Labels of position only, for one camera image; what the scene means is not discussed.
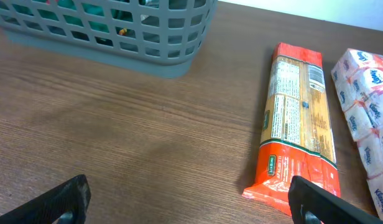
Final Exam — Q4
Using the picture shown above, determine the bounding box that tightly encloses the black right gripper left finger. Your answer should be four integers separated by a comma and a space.
0, 174, 91, 224

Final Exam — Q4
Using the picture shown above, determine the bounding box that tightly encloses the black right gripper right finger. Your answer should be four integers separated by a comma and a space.
288, 175, 383, 224

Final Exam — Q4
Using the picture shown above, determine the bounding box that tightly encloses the green Nescafe coffee bag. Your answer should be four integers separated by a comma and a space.
32, 0, 167, 37

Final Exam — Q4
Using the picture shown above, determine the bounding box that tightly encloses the orange spaghetti packet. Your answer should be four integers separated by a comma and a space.
242, 42, 341, 215

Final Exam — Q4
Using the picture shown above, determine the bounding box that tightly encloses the Kleenex tissue multipack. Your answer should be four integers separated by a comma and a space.
331, 49, 383, 221

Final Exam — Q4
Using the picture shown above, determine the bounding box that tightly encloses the grey plastic basket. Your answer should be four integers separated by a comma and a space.
0, 0, 217, 78

